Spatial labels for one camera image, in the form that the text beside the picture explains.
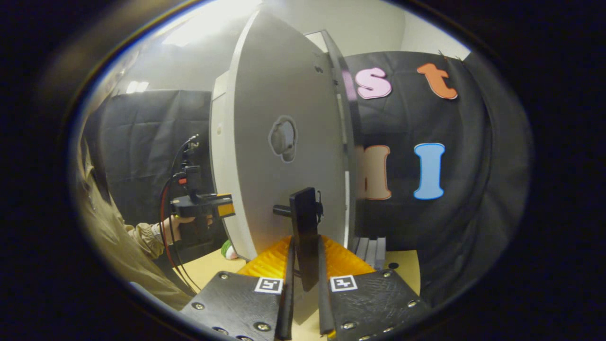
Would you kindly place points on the white cabinet door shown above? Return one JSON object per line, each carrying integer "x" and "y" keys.
{"x": 284, "y": 94}
{"x": 218, "y": 156}

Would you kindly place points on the person's beige clothed body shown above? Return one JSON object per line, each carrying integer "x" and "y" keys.
{"x": 109, "y": 237}

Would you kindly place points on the grey slats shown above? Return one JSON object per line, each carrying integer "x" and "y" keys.
{"x": 369, "y": 253}

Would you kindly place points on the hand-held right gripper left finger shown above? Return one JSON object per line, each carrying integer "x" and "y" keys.
{"x": 286, "y": 303}

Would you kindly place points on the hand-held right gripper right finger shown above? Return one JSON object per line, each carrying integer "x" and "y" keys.
{"x": 325, "y": 303}

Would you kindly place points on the small ceiling light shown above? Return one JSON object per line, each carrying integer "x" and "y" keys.
{"x": 137, "y": 86}

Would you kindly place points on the green and white small object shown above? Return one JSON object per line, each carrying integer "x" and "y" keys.
{"x": 228, "y": 250}

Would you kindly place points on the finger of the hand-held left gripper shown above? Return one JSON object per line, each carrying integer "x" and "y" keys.
{"x": 225, "y": 197}

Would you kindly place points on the black backdrop cloth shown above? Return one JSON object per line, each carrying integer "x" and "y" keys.
{"x": 473, "y": 132}
{"x": 137, "y": 142}

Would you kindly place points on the grey double-door shoe cabinet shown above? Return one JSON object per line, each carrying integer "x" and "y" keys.
{"x": 337, "y": 66}

